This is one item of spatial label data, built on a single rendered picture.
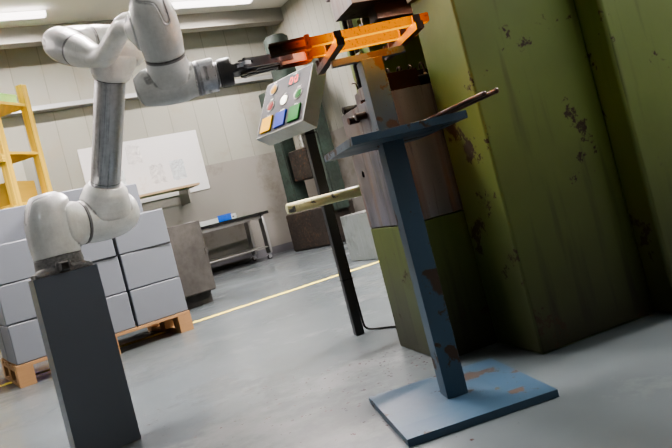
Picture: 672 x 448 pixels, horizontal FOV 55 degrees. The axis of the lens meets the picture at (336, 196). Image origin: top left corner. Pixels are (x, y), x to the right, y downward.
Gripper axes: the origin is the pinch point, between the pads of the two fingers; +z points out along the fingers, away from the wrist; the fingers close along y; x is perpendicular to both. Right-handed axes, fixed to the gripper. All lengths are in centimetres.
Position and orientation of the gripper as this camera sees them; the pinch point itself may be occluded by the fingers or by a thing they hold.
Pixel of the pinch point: (292, 58)
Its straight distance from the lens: 178.3
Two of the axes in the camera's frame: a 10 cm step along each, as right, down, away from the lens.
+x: -2.5, -9.7, 0.0
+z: 9.6, -2.4, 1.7
